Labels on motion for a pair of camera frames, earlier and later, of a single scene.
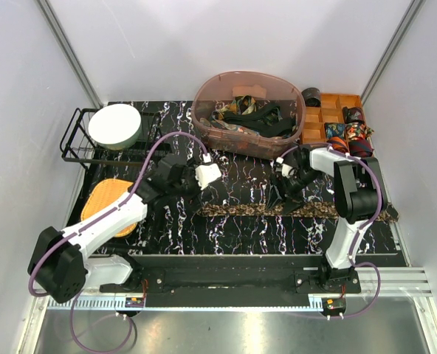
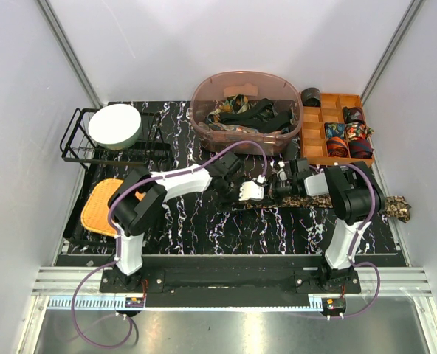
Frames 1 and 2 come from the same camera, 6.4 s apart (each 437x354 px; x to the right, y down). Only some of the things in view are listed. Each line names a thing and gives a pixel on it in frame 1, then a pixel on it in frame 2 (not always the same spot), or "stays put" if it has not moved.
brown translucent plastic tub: [252, 113] stays put
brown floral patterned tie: [263, 209] → [398, 208]
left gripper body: [188, 186] → [229, 192]
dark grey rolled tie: [312, 96] stays put
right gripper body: [295, 184] stays put
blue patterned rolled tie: [332, 130] stays put
